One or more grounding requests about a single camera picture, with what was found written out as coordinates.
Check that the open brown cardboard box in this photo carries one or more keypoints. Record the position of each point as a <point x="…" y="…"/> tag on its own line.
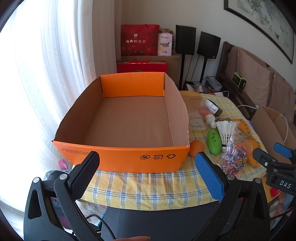
<point x="266" y="118"/>

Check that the white pink tissue pack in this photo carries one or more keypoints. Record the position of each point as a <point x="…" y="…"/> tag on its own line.
<point x="164" y="45"/>

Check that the brown sofa cushion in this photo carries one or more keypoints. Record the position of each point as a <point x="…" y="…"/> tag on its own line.
<point x="283" y="95"/>
<point x="252" y="74"/>

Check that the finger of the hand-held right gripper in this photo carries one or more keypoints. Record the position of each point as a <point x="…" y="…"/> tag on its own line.
<point x="262" y="156"/>
<point x="284" y="150"/>

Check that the dark wooden sofa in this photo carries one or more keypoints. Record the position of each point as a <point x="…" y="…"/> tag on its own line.
<point x="225" y="67"/>

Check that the bag of colourful rubber bands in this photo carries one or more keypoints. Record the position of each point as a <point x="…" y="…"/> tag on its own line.
<point x="233" y="157"/>

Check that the dark red gift bag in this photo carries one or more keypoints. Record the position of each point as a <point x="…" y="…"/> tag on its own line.
<point x="138" y="39"/>

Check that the orange cardboard box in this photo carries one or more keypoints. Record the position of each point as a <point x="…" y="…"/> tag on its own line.
<point x="129" y="120"/>

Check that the black speaker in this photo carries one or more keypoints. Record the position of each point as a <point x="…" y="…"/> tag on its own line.
<point x="185" y="39"/>
<point x="208" y="45"/>

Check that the framed ink painting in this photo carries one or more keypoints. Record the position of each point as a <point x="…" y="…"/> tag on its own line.
<point x="261" y="16"/>

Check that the white sheer curtain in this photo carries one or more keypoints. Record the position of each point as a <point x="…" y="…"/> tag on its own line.
<point x="57" y="69"/>

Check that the orange bottle white cap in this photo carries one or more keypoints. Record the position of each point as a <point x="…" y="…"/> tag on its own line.
<point x="210" y="119"/>

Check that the orange fruit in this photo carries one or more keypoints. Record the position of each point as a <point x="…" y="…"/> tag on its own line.
<point x="196" y="147"/>

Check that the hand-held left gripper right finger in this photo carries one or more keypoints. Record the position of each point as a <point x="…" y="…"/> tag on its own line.
<point x="209" y="176"/>

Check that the green portable radio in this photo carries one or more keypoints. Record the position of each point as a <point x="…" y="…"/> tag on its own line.
<point x="238" y="80"/>

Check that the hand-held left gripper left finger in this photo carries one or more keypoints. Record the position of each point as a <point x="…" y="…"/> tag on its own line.
<point x="84" y="173"/>

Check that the orange soft object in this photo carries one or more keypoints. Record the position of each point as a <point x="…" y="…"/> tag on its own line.
<point x="253" y="155"/>

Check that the clear plastic bag yellow header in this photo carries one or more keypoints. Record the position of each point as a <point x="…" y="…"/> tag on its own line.
<point x="192" y="102"/>

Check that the clear packets on side table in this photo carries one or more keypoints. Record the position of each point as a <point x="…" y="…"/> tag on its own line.
<point x="195" y="87"/>

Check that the red chocolate collection box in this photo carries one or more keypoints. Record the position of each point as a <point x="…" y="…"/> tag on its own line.
<point x="143" y="67"/>

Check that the brown cardboard carton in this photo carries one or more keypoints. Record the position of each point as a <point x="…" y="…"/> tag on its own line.
<point x="173" y="67"/>

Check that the white grey box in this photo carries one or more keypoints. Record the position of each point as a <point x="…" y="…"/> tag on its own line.
<point x="214" y="83"/>

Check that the green paw-print case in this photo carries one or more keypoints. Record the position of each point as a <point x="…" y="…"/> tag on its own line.
<point x="214" y="141"/>

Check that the person's left hand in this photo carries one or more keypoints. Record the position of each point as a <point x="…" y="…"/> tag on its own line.
<point x="136" y="239"/>

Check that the black speaker stand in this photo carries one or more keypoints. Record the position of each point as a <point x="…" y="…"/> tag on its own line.
<point x="204" y="69"/>
<point x="182" y="69"/>

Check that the white feather shuttlecock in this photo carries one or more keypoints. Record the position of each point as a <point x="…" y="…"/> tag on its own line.
<point x="225" y="132"/>

